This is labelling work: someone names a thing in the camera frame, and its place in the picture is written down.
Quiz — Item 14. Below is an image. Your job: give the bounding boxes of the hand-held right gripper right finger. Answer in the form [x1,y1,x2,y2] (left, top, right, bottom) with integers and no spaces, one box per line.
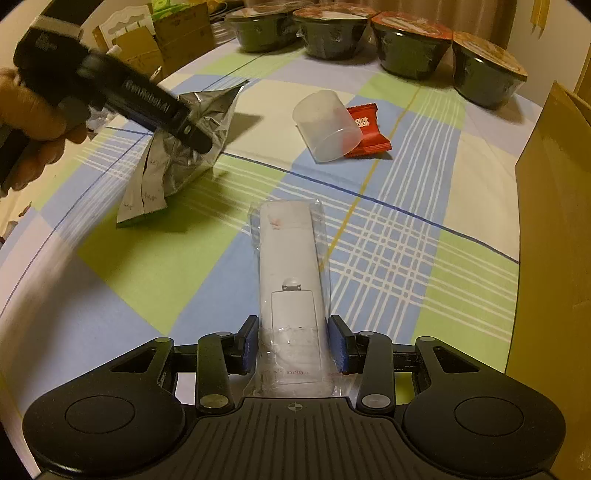
[328,315,482,415]

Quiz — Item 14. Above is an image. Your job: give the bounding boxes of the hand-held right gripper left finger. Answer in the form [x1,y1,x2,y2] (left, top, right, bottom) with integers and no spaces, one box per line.
[111,315,259,415]

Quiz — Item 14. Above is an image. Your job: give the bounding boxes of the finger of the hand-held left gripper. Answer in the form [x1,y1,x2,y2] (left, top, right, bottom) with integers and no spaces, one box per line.
[173,108,214,154]

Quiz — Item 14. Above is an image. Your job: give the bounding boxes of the silver foil pouch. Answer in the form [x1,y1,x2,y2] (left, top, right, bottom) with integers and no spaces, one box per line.
[115,80,250,229]

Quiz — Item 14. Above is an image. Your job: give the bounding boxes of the white device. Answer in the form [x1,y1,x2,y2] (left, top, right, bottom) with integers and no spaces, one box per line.
[247,198,352,400]

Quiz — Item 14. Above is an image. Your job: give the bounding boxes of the brown cardboard box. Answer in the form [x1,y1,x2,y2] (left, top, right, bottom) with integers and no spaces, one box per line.
[505,80,591,402]

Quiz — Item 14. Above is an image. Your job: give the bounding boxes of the person's left hand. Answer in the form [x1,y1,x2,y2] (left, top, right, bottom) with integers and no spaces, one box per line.
[0,67,90,192]

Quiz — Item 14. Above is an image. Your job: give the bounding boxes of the small cardboard box, green contents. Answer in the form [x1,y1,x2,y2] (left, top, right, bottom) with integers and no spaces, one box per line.
[151,0,218,71]

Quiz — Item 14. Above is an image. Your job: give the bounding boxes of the dark instant noodle bowl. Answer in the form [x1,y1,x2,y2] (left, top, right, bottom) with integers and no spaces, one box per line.
[372,11,453,81]
[293,4,372,61]
[452,31,528,109]
[226,4,303,52]

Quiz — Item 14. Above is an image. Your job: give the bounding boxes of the clear plastic cup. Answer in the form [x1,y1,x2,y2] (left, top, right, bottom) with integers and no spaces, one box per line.
[293,90,363,163]

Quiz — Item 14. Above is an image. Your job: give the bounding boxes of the red snack packet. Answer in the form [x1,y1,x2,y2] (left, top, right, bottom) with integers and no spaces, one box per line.
[344,104,393,160]

